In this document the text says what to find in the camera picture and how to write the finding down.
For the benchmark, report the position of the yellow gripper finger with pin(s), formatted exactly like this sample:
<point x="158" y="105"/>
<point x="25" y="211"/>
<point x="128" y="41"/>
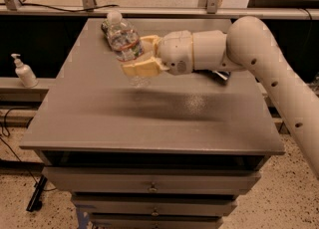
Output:
<point x="151" y="43"/>
<point x="151" y="67"/>

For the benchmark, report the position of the white pump dispenser bottle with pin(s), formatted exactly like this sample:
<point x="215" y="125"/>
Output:
<point x="24" y="72"/>

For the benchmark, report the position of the top drawer knob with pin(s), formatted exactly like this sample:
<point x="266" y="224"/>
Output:
<point x="152" y="188"/>

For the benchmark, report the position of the green soda can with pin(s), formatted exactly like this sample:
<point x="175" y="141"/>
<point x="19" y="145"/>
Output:
<point x="105" y="28"/>

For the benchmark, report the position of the blue chip bag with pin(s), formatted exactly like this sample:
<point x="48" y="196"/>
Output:
<point x="223" y="75"/>

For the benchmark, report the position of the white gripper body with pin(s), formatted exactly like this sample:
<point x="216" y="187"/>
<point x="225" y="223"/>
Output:
<point x="174" y="53"/>

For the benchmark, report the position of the drawer knob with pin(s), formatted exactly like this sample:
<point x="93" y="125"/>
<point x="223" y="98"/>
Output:
<point x="152" y="188"/>
<point x="155" y="212"/>

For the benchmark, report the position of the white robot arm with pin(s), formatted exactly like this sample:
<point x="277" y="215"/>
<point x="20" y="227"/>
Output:
<point x="247" y="45"/>

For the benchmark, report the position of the clear plastic water bottle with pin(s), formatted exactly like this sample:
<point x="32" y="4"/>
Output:
<point x="123" y="39"/>

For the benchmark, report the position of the grey drawer cabinet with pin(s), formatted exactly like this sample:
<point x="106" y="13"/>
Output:
<point x="201" y="142"/>

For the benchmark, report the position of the black floor bracket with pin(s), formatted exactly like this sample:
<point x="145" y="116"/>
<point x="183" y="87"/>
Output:
<point x="35" y="203"/>

